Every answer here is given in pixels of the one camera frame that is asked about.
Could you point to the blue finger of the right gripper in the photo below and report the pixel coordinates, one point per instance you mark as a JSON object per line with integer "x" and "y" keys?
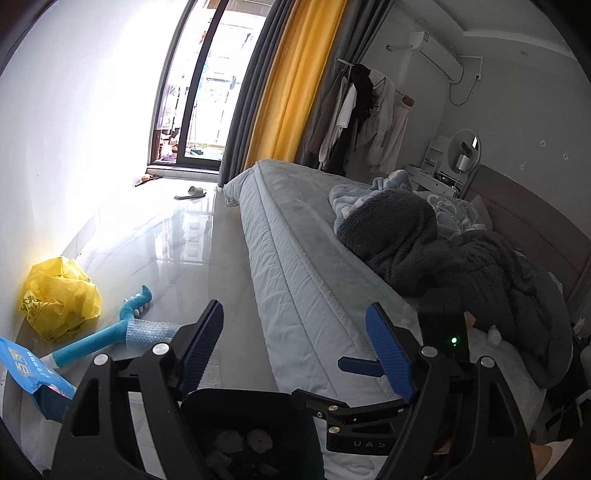
{"x": 371, "y": 368}

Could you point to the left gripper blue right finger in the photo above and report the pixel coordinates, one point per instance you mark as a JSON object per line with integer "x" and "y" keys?
{"x": 391, "y": 354}

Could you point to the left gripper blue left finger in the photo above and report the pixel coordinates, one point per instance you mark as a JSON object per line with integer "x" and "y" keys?
{"x": 196, "y": 342}

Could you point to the black trash bin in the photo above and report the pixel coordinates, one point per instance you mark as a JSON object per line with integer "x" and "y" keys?
{"x": 242, "y": 434}

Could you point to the bed with grey mattress cover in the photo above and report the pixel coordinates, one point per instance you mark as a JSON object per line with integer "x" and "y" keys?
{"x": 312, "y": 293}

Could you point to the slipper on floor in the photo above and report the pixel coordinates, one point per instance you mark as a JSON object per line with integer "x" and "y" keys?
{"x": 193, "y": 192}

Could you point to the dark grey fuzzy blanket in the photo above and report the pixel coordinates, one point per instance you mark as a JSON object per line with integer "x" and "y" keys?
{"x": 396, "y": 235}

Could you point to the light blue patterned blanket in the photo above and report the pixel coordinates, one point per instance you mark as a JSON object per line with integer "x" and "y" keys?
{"x": 454, "y": 216}

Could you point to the yellow plastic bag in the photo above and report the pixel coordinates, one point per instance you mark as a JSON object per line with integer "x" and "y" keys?
{"x": 57, "y": 298}

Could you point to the orange toy near window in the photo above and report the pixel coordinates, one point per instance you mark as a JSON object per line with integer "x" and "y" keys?
{"x": 145, "y": 179}

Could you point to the grey curtain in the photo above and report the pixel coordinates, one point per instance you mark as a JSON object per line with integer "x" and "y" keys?
{"x": 251, "y": 93}

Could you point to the blue snack bag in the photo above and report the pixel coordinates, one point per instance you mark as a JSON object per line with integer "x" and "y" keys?
{"x": 50, "y": 392}

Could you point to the brown headboard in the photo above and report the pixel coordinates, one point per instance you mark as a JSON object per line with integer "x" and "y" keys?
{"x": 538, "y": 230}

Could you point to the white dressing table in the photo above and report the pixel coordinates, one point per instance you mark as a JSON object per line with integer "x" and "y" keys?
{"x": 434, "y": 173}

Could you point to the round vanity mirror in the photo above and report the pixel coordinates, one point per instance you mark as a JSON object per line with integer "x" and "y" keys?
{"x": 464, "y": 151}

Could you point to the clothes rack with garments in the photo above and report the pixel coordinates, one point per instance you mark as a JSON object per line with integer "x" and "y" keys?
{"x": 367, "y": 123}

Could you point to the yellow curtain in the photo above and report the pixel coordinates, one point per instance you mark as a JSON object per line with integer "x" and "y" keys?
{"x": 294, "y": 79}

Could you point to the black framed window door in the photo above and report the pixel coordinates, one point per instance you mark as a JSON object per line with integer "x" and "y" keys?
{"x": 203, "y": 72}

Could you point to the white air conditioner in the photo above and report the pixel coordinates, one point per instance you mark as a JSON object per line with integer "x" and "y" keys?
{"x": 434, "y": 52}

